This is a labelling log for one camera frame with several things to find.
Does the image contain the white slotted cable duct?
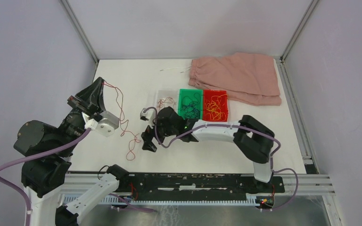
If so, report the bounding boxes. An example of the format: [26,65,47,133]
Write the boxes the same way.
[62,194,260,207]

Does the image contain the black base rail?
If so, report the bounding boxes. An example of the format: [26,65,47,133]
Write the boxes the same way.
[115,173,285,201]

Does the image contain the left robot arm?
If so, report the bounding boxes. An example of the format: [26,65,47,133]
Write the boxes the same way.
[14,78,130,226]

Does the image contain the pink cloth shorts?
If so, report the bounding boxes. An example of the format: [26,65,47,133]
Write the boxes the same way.
[188,52,282,106]

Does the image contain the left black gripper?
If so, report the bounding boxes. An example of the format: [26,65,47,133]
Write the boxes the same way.
[56,74,108,154]

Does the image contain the white drawstring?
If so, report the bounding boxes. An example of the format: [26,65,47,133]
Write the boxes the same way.
[159,66,191,73]

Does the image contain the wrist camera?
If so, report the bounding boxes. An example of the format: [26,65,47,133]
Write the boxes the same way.
[82,111,120,137]
[140,107,157,129]

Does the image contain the yellow wires in red bin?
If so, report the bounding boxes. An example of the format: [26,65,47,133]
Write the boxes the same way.
[204,94,229,121]

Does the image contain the purple wire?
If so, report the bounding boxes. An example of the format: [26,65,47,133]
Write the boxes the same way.
[180,92,202,119]

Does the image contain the red plastic bin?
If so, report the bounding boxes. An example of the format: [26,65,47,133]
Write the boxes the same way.
[202,89,229,122]

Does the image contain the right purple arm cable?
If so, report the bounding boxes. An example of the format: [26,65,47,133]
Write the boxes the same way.
[143,106,299,212]

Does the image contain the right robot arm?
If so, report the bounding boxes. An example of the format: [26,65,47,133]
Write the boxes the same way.
[140,107,281,192]

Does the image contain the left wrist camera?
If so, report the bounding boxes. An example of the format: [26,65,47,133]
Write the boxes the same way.
[82,111,120,137]

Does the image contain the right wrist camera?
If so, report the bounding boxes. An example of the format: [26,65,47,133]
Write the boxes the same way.
[140,107,157,129]

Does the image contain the clear plastic bin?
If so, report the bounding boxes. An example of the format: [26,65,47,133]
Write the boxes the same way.
[153,89,179,113]

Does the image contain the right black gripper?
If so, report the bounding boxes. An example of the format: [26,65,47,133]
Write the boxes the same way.
[141,114,178,152]

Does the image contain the green plastic bin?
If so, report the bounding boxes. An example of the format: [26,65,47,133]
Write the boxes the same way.
[178,89,203,119]

